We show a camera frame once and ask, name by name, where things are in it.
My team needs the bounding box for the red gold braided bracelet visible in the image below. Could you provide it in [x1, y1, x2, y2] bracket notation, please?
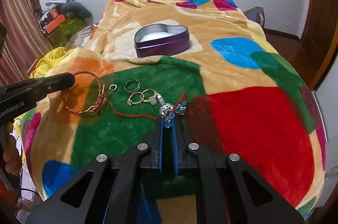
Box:
[61, 70, 107, 115]

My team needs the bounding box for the red string charm bracelet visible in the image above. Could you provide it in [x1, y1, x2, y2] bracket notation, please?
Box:
[106, 92, 188, 129]

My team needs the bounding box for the gold ring with stone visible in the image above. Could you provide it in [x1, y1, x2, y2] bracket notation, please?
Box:
[127, 91, 146, 106]

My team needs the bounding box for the double gold ring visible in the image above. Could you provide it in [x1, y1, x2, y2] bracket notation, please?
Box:
[123, 79, 142, 94]

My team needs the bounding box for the person's left hand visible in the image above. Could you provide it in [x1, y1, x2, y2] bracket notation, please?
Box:
[3, 122, 22, 175]

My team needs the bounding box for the yellow cartoon bedsheet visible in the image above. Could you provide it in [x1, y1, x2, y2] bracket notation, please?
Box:
[29, 46, 73, 79]

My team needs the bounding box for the green patterned cloth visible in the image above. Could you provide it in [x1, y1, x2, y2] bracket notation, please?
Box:
[47, 17, 86, 49]

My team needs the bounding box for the striped brown curtain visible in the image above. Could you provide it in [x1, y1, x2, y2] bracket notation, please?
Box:
[1, 0, 52, 86]

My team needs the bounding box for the striped pillow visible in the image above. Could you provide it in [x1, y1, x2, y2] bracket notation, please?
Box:
[64, 24, 97, 51]

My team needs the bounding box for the orange box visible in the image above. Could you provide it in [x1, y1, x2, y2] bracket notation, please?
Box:
[44, 15, 66, 33]

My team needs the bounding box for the colourful plush blanket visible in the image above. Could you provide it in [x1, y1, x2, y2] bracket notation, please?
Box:
[21, 0, 325, 217]

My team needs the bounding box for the pile of clothes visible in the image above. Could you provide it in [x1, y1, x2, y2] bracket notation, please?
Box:
[38, 0, 93, 28]

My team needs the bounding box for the purple heart tin box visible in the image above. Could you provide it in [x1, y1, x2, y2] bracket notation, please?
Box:
[134, 24, 190, 57]

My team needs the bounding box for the grey purple bag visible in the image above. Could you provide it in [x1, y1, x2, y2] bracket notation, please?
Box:
[244, 7, 265, 29]

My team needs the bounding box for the brown wooden door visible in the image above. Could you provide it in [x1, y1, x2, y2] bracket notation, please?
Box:
[301, 0, 337, 90]

